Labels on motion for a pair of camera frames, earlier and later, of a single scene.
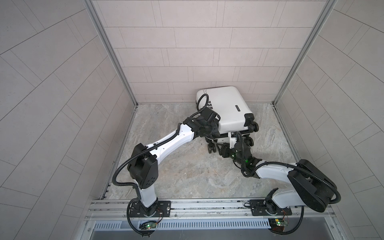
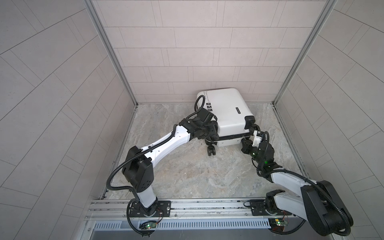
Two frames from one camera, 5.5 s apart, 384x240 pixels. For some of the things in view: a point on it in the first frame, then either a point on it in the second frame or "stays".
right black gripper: x=225 y=148 → x=246 y=148
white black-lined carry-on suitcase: x=235 y=116 stays
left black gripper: x=215 y=129 stays
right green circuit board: x=277 y=224 stays
